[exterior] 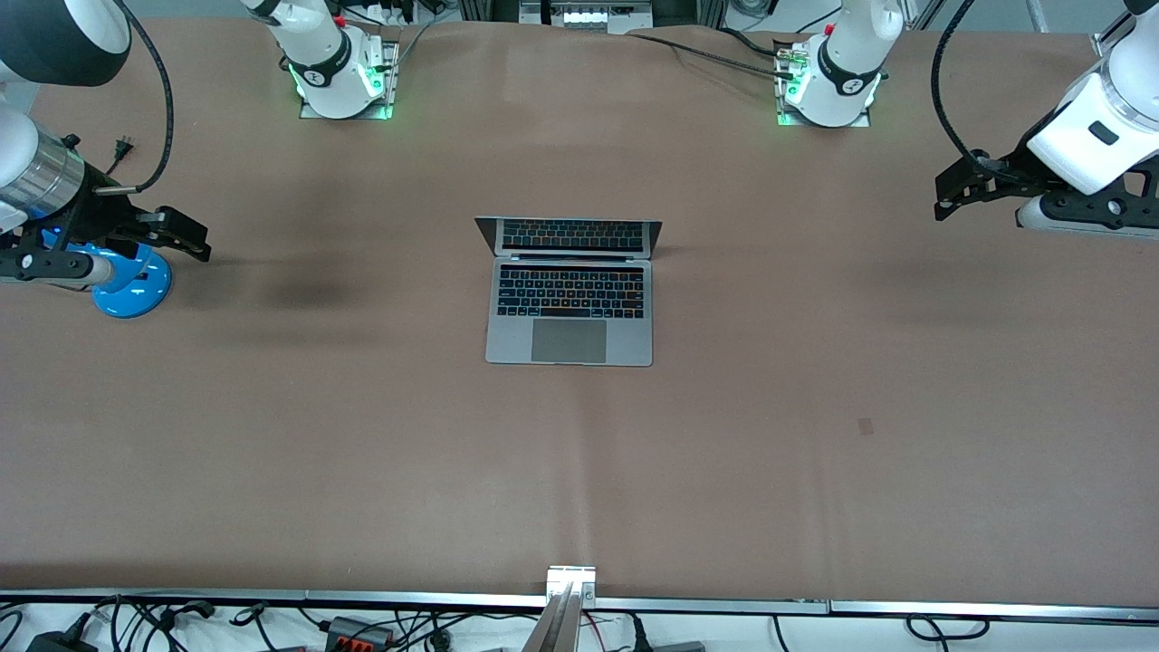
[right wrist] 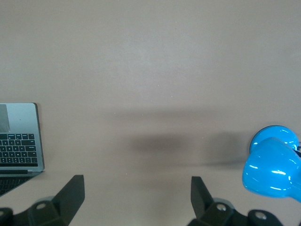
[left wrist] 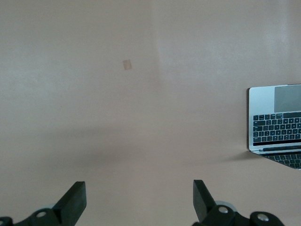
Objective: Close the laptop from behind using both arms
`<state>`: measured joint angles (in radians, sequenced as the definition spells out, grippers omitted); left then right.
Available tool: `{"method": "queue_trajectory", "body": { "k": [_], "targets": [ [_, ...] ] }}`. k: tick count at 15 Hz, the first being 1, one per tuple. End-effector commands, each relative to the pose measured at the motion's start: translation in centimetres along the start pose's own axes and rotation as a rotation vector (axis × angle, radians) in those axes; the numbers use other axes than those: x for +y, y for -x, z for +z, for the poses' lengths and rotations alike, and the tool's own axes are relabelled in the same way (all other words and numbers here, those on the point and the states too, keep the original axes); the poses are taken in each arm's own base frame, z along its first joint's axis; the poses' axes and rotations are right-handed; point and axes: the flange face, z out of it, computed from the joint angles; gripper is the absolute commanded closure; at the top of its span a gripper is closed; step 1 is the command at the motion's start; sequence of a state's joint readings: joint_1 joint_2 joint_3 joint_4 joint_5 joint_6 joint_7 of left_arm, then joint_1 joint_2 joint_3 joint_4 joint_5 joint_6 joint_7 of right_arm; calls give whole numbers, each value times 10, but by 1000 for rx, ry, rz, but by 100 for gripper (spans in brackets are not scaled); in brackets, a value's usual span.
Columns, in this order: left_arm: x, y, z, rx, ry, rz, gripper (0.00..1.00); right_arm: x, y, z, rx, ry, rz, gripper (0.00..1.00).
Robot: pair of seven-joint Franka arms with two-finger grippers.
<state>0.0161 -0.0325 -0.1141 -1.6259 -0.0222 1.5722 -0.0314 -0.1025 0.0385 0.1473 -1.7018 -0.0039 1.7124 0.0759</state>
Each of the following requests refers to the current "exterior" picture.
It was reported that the grey laptop computer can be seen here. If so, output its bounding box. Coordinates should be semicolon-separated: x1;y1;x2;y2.
474;216;664;368

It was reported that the blue desk lamp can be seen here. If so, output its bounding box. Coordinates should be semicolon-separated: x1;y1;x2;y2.
67;242;174;320

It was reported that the white power strip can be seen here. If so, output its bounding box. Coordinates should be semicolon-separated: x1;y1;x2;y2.
519;0;654;35

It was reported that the black power adapter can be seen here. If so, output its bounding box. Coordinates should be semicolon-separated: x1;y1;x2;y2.
25;628;101;652

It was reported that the black orange connector box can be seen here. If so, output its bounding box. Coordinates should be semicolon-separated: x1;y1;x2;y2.
323;615;396;649

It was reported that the brown table mat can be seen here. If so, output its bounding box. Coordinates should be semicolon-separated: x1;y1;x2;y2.
0;18;1159;606

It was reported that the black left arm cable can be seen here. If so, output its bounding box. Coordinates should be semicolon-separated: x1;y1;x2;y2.
930;0;1008;178

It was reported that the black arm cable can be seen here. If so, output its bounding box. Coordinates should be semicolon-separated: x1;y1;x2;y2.
93;0;176;196
930;0;1008;178

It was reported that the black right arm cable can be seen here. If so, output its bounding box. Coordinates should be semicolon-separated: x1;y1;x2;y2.
93;0;176;196

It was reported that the aluminium corner post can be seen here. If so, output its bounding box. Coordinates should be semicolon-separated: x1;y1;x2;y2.
1090;11;1135;57

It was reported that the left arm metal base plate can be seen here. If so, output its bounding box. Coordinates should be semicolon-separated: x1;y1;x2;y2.
774;36;873;129

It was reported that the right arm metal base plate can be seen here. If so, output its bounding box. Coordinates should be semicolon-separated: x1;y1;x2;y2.
299;40;402;121

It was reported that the black base supply cable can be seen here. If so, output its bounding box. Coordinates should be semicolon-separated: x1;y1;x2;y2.
625;30;800;81

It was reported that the metal table edge rail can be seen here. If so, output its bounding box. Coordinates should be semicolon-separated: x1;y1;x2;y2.
0;590;1159;625

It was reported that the black looped floor cable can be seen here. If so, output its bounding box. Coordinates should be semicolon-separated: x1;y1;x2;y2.
905;613;990;645

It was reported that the aluminium camera mount beam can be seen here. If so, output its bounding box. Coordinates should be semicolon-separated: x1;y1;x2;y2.
520;565;599;652

